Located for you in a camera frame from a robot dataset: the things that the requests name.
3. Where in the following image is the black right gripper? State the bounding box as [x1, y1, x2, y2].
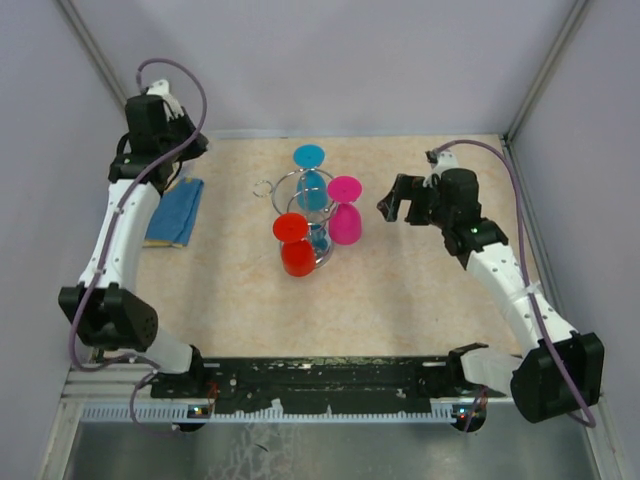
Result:
[377, 173, 453, 230]

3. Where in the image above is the pink wine glass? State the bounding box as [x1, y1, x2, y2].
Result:
[327, 176, 363, 246]

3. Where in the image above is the blue wine glass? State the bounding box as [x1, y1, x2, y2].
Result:
[293, 144, 328, 212]

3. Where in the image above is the red wine glass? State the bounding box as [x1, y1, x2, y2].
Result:
[272, 212, 315, 277]

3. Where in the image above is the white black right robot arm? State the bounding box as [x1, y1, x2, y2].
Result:
[377, 168, 604, 427]

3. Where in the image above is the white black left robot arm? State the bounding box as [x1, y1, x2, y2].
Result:
[58, 89, 208, 398]

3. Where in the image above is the chrome wine glass rack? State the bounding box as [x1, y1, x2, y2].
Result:
[253, 168, 337, 269]

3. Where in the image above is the blue cloth with duck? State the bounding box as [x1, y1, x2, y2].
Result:
[144, 177, 204, 248]

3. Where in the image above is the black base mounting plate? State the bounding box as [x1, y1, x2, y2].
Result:
[151, 356, 481, 415]

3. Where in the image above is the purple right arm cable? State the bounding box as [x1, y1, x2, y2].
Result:
[429, 139, 597, 434]

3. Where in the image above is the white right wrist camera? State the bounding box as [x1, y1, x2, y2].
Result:
[426, 150, 459, 175]

